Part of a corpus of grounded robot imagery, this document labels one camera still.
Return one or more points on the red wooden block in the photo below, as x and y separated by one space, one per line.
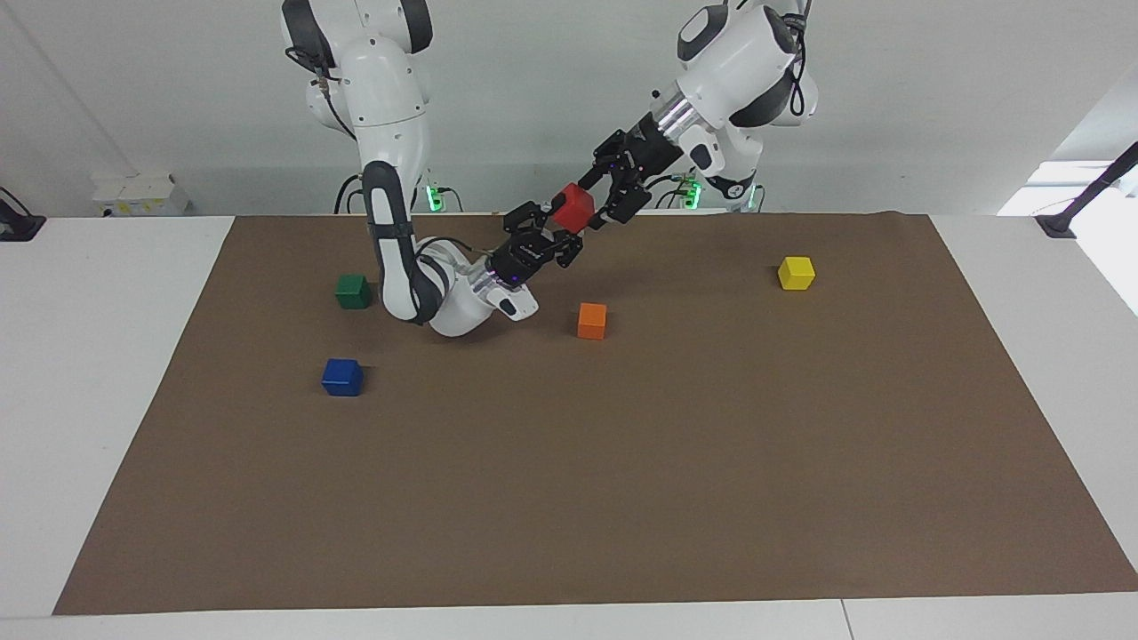
573 207

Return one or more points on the black clamp mount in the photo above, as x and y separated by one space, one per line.
20 227

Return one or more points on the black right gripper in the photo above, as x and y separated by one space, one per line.
520 256

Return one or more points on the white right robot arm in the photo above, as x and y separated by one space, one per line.
391 116

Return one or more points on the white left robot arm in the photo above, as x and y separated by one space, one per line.
738 53

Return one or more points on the blue wooden block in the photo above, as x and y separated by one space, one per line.
342 378

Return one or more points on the brown table mat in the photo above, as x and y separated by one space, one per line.
622 462

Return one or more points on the green wooden block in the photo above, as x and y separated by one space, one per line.
353 292

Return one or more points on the yellow wooden block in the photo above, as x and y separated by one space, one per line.
797 274

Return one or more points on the black camera stand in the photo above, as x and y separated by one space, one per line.
1089 191

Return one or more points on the orange wooden block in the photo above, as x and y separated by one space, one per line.
592 322

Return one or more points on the white electrical box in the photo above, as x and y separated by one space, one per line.
138 196

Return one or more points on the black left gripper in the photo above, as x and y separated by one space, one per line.
642 153

